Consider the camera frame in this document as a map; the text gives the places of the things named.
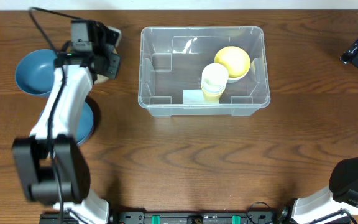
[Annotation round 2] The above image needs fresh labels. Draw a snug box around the dark blue bowl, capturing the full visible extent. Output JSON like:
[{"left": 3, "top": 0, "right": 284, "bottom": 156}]
[
  {"left": 15, "top": 49, "right": 56, "bottom": 97},
  {"left": 30, "top": 101, "right": 94, "bottom": 146}
]

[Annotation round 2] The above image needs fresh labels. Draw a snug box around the white label in container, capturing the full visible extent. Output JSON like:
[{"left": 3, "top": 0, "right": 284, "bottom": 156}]
[{"left": 183, "top": 90, "right": 208, "bottom": 105}]

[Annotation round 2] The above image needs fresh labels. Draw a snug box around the yellow cup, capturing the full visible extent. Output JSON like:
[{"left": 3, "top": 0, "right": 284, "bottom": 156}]
[
  {"left": 202, "top": 90, "right": 224, "bottom": 98},
  {"left": 203, "top": 93, "right": 221, "bottom": 104}
]

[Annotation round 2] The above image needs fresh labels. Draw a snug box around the cream bowl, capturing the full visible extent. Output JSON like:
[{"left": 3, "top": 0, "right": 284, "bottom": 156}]
[{"left": 94, "top": 24, "right": 122, "bottom": 84}]

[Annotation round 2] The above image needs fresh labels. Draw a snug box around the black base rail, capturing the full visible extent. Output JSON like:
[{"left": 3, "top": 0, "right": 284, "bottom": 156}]
[{"left": 39, "top": 210, "right": 351, "bottom": 224}]

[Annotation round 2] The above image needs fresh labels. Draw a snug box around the clear plastic storage container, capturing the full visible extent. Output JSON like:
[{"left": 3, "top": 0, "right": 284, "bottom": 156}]
[{"left": 137, "top": 26, "right": 271, "bottom": 118}]

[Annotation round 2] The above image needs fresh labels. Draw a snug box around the light blue cup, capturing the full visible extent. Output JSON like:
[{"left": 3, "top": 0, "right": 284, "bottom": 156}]
[{"left": 201, "top": 86, "right": 225, "bottom": 93}]

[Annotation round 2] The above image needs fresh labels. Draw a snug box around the white small bowl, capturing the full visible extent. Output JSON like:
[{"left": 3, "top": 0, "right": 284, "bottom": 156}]
[{"left": 227, "top": 73, "right": 246, "bottom": 83}]

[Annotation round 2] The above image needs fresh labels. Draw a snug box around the yellow small bowl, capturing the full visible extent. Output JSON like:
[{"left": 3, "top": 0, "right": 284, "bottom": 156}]
[{"left": 214, "top": 46, "right": 251, "bottom": 78}]

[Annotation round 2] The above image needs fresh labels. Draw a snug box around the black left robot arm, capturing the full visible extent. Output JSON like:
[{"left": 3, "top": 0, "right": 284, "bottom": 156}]
[{"left": 12, "top": 19, "right": 122, "bottom": 223}]

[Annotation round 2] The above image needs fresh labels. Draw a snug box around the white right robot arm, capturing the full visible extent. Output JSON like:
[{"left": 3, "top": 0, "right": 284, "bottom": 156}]
[{"left": 274, "top": 38, "right": 358, "bottom": 223}]

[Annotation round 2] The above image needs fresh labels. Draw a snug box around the cream cup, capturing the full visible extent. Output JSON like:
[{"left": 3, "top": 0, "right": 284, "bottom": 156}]
[{"left": 201, "top": 63, "right": 229, "bottom": 87}]

